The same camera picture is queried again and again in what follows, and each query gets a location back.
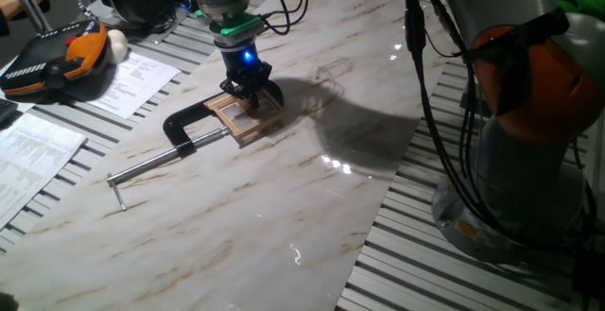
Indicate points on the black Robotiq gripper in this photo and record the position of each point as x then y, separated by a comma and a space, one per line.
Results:
243, 65

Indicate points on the miniature wooden window frame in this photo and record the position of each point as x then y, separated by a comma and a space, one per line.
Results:
236, 119

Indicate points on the person's forearm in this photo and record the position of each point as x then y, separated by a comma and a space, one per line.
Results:
12, 8

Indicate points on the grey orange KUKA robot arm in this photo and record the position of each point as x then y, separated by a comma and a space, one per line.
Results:
520, 193

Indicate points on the black C-clamp with steel screw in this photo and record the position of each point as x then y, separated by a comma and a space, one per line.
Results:
175, 126

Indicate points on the printed paper sheet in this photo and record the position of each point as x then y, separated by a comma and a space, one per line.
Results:
33, 160
132, 81

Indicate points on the white soft ball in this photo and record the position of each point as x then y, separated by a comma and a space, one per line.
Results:
118, 44

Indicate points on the marble pattern table mat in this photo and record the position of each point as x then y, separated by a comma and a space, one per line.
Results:
236, 235

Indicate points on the orange black teach pendant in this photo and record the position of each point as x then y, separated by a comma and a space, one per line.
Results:
47, 60

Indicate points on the green wrist mount flange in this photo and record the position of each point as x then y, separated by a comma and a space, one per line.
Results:
236, 25

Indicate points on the aluminium frame bar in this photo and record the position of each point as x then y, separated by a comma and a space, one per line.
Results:
28, 4

